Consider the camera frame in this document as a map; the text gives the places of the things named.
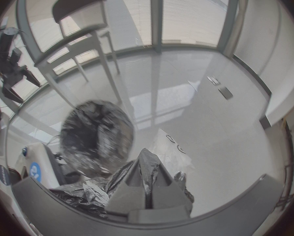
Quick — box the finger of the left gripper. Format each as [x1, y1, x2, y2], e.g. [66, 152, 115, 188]
[21, 66, 41, 87]
[2, 85, 24, 103]

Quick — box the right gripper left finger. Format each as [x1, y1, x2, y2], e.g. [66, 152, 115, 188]
[105, 156, 147, 217]

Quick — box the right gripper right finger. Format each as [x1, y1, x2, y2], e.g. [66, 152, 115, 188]
[151, 160, 194, 218]

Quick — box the black plastic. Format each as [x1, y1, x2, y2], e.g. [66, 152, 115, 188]
[49, 148, 195, 218]

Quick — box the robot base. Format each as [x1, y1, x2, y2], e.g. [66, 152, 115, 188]
[0, 122, 64, 201]

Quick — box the black plastic bag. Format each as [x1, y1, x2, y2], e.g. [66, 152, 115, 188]
[60, 100, 135, 177]

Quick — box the grey seat white-legged chair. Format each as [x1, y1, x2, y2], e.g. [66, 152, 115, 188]
[34, 0, 137, 125]

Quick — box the window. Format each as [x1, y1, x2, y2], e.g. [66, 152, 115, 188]
[0, 0, 248, 83]

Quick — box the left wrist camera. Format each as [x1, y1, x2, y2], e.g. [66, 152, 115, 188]
[10, 49, 22, 63]

